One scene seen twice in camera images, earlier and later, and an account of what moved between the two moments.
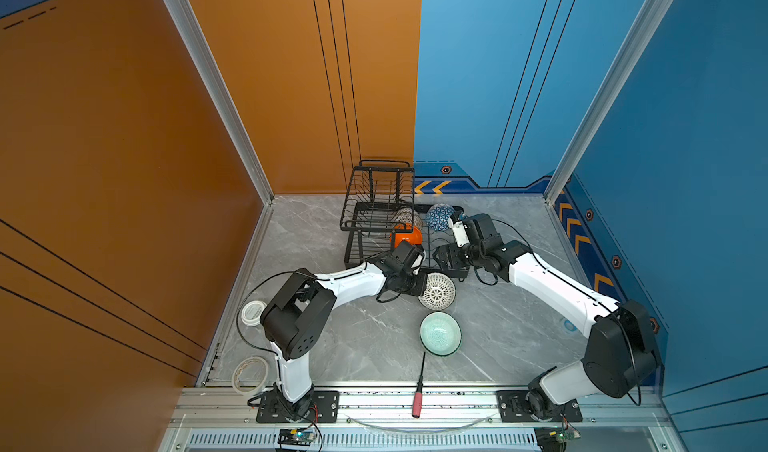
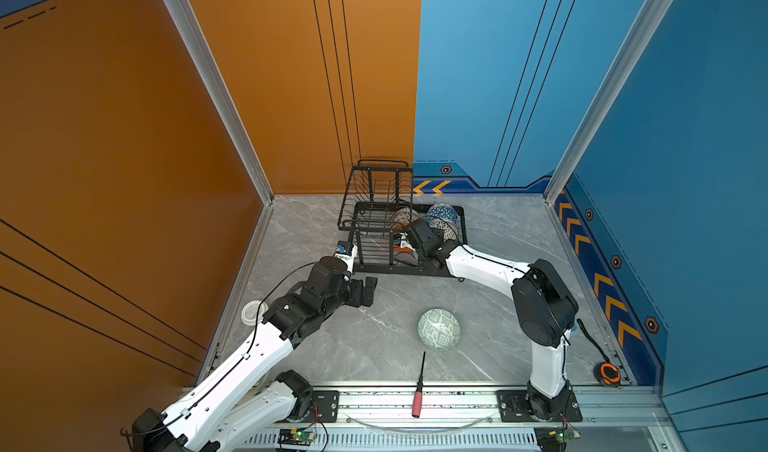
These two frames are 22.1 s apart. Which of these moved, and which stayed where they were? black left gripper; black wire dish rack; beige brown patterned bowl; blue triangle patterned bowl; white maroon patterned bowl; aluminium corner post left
Moved: white maroon patterned bowl; black left gripper
Stayed: blue triangle patterned bowl; black wire dish rack; aluminium corner post left; beige brown patterned bowl
